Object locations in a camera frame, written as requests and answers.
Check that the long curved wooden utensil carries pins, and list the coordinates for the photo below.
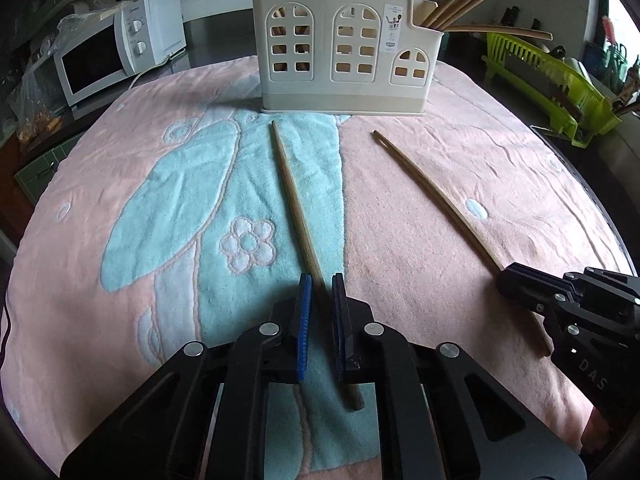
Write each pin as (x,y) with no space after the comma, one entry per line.
(440,200)

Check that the pink and blue towel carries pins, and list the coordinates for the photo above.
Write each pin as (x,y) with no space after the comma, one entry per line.
(425,260)

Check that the row of condiment bottles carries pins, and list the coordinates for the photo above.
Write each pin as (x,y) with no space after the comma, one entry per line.
(620,60)

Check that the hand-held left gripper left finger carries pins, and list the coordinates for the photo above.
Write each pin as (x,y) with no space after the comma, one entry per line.
(305,330)

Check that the white microwave oven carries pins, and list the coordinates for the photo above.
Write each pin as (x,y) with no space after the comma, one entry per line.
(85,65)

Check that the clear bag with yellow block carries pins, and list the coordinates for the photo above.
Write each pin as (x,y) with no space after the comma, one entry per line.
(85,15)

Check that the window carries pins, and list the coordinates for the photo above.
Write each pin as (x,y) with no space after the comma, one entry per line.
(625,10)

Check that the cream plastic utensil holder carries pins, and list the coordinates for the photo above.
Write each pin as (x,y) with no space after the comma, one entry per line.
(320,90)

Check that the green base cabinet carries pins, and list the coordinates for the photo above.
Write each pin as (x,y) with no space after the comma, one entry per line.
(45,170)

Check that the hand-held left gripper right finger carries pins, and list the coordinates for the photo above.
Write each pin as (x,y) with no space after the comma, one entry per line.
(339,330)

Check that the clear bag with food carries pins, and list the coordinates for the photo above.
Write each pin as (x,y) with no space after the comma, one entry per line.
(35,110)

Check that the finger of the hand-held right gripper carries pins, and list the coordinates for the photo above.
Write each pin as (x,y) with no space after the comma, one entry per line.
(530,285)
(605,287)

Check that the green plastic dish rack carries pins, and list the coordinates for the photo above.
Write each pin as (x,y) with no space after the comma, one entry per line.
(525,60)

